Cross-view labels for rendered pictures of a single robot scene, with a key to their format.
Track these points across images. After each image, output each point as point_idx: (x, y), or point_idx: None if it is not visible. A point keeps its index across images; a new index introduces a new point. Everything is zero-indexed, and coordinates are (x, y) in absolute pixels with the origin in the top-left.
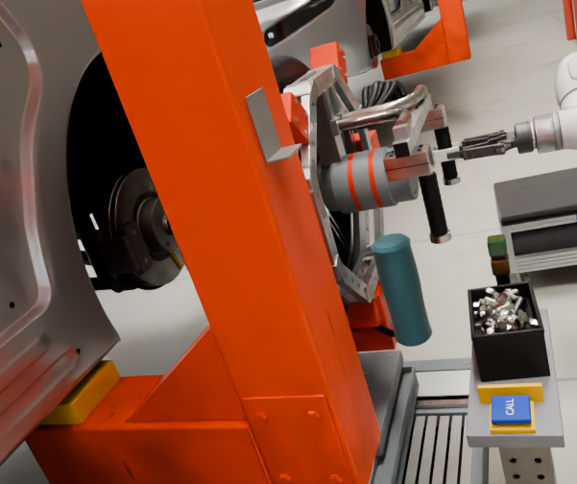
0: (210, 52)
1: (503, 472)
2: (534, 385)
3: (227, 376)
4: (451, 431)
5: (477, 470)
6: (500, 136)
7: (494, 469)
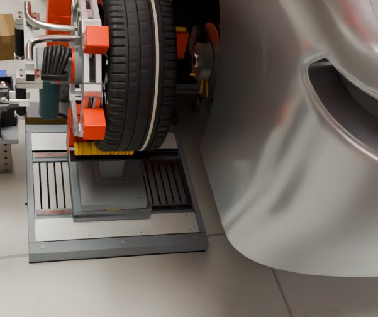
0: None
1: (18, 190)
2: None
3: None
4: (47, 197)
5: (29, 169)
6: None
7: (23, 192)
